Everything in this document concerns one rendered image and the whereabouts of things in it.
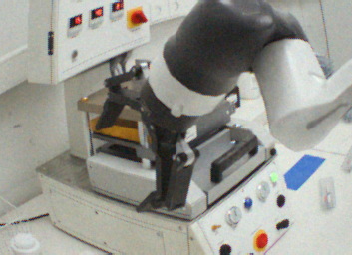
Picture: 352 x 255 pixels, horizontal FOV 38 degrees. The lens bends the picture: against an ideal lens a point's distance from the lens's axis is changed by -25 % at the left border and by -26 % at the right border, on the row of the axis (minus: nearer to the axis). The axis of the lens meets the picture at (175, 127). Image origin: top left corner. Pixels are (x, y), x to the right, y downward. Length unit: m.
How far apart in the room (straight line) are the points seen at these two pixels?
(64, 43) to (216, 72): 0.65
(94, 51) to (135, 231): 0.39
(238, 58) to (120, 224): 0.69
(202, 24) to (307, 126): 0.15
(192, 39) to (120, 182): 0.61
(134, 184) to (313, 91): 0.62
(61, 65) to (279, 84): 0.69
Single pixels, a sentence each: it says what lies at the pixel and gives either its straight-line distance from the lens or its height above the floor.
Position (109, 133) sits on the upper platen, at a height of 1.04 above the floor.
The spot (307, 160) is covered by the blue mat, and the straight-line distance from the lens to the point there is 1.77.
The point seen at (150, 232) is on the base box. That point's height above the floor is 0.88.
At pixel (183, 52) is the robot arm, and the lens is 0.65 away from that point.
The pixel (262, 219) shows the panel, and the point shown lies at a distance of 1.30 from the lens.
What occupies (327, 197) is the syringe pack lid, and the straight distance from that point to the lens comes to 1.49.
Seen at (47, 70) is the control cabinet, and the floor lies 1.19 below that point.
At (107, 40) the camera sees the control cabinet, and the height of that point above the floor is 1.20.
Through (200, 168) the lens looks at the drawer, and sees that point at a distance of 1.24.
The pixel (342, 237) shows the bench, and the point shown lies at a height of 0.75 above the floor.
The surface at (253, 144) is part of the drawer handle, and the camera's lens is 1.26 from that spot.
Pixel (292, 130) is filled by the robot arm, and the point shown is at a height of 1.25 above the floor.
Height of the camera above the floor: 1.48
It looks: 21 degrees down
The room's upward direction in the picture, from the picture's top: 5 degrees counter-clockwise
